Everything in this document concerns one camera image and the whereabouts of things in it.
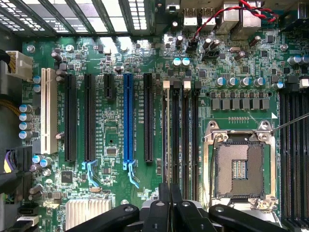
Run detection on grey metal PC case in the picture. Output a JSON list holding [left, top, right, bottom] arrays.
[[0, 0, 157, 232]]

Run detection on RAM slot black latches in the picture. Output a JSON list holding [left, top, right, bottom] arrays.
[[300, 91, 309, 229], [279, 76, 299, 229], [192, 80, 203, 203], [171, 80, 182, 194]]

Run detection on white power connector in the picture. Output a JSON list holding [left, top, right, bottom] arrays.
[[4, 50, 34, 81]]

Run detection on silver finned chipset heatsink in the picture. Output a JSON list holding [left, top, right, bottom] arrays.
[[65, 198, 113, 231]]

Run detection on blue expansion slot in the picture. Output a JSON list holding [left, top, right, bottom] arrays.
[[122, 72, 140, 189]]

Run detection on black power plug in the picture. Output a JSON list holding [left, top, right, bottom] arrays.
[[0, 145, 34, 194]]

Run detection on white expansion slot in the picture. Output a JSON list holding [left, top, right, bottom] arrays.
[[40, 67, 58, 155]]

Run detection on green motherboard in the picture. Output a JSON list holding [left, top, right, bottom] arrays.
[[14, 0, 309, 232]]

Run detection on yellow braided wire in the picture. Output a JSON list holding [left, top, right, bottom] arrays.
[[0, 98, 22, 118]]

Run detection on red black twisted wire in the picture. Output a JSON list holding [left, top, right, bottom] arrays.
[[192, 0, 279, 42]]

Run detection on CPU socket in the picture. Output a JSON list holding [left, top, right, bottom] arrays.
[[202, 119, 277, 211]]

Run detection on short black expansion slot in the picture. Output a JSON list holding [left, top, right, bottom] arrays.
[[104, 73, 116, 102]]

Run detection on RAM slot white latches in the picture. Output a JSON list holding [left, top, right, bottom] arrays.
[[182, 80, 192, 201], [289, 78, 309, 229], [161, 80, 171, 185]]

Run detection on silver rear port block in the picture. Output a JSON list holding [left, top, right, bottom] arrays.
[[183, 8, 200, 27], [199, 8, 217, 32], [238, 0, 263, 34], [222, 1, 240, 34]]

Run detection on silver socket cover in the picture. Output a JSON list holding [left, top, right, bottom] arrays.
[[207, 197, 281, 225]]

